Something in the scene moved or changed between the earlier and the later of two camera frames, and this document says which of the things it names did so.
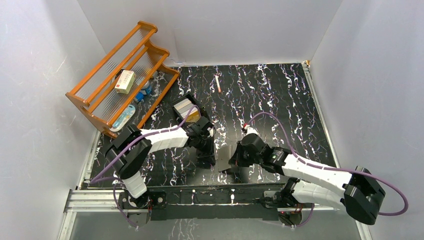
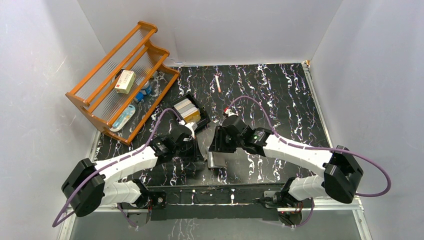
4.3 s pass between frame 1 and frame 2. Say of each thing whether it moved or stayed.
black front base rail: stayed
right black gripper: moved
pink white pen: stayed
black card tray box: stayed
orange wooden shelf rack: stayed
